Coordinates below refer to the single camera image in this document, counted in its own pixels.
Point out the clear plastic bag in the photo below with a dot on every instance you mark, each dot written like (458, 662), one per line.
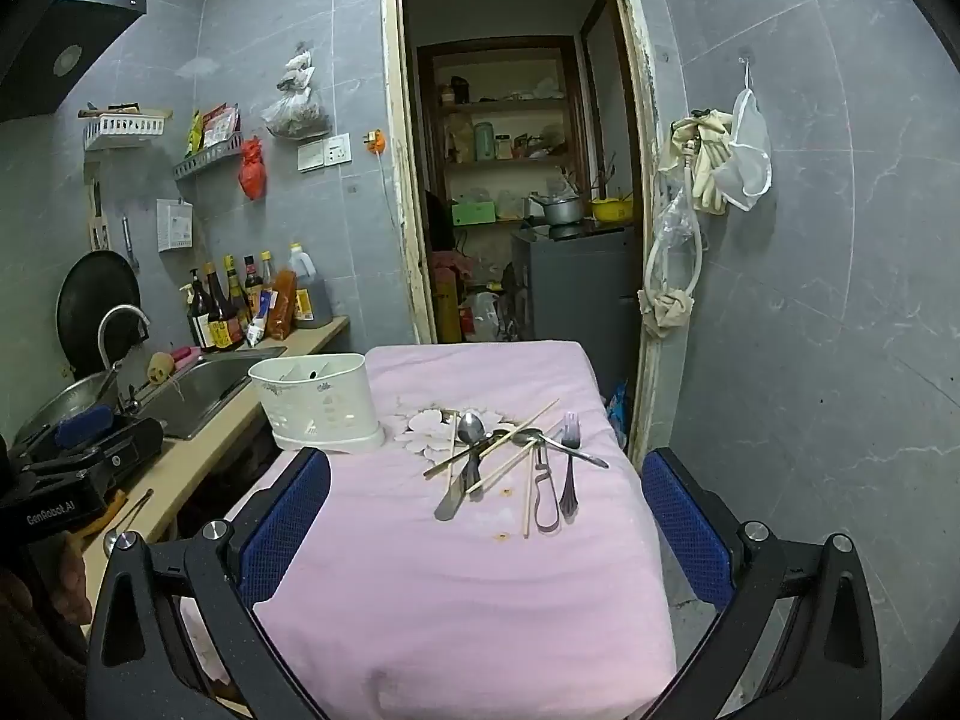
(675, 221)

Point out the yellow cylinder canister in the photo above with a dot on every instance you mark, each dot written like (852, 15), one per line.
(448, 307)

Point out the black frying pan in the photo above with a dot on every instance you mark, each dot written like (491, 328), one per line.
(86, 300)

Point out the white wall switch plate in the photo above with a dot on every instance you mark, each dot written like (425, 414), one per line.
(324, 152)

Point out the wooden knife rack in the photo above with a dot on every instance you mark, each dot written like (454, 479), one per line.
(97, 217)

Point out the loofah sponge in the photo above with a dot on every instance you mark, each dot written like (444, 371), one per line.
(161, 367)

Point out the white and blue packet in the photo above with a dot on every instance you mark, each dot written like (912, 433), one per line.
(259, 328)

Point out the chrome faucet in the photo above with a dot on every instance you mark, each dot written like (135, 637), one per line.
(120, 311)

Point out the red plastic bag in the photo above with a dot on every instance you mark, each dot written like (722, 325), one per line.
(253, 169)

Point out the black range hood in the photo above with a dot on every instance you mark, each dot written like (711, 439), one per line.
(52, 37)

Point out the yellow cap dark bottle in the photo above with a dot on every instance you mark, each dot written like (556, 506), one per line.
(235, 292)

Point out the grey cabinet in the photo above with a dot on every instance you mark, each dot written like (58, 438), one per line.
(577, 292)

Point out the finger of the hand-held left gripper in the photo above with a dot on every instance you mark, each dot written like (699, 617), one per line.
(120, 450)
(82, 424)

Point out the red seasoning packets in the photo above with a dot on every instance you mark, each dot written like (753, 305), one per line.
(221, 124)

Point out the orange wall plug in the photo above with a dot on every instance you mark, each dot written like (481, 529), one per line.
(375, 141)

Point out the person's left hand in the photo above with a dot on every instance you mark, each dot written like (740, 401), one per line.
(76, 577)

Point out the white plastic utensil holder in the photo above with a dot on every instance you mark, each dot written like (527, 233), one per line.
(315, 405)

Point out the clear bag of dried goods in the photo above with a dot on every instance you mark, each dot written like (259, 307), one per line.
(296, 116)

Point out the worn door frame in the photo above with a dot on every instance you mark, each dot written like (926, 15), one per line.
(394, 165)

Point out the grey metal wall shelf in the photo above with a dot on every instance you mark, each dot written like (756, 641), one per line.
(206, 159)

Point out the white pump bottle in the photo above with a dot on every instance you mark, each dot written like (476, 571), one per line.
(187, 315)

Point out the orange spice packet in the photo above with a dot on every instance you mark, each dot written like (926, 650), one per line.
(283, 311)

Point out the metal peeler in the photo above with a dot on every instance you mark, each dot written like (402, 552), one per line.
(541, 487)

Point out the yellow bowl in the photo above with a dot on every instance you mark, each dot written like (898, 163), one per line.
(611, 210)

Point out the green box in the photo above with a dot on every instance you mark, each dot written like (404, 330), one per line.
(474, 212)

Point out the black pump bottle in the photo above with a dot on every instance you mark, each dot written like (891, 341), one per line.
(202, 326)

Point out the hanging metal kitchen tool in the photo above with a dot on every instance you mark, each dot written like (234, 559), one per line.
(129, 240)

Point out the red label soy sauce bottle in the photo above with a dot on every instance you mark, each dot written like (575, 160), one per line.
(223, 322)

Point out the yellow-green seasoning packet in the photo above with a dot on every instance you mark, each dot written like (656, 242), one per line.
(196, 131)

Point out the white wall basket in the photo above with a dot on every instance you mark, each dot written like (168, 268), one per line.
(124, 125)

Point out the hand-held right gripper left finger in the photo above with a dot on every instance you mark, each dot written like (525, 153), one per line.
(289, 525)

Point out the pink soap dish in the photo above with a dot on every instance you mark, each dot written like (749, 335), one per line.
(187, 354)

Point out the dark cap sauce bottle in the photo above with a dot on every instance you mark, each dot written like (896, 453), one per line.
(253, 283)

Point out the beige kitchen counter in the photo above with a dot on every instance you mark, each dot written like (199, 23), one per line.
(202, 457)

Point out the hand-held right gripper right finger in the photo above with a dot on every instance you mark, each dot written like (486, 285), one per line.
(682, 532)

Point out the yellow cap clear bottle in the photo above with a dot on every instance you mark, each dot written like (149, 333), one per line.
(267, 270)

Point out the white wall box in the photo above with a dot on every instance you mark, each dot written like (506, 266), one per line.
(174, 225)

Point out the stainless steel sink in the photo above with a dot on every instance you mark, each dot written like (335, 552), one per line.
(202, 390)

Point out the metal bowl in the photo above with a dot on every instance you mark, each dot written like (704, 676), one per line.
(67, 401)

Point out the metal cooking pot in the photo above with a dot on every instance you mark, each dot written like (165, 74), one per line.
(559, 208)

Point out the large oil jug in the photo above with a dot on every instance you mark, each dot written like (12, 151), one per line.
(313, 292)

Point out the pink floral blanket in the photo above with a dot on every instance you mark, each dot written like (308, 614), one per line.
(465, 600)

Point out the wooden shelf unit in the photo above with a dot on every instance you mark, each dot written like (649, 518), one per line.
(431, 127)

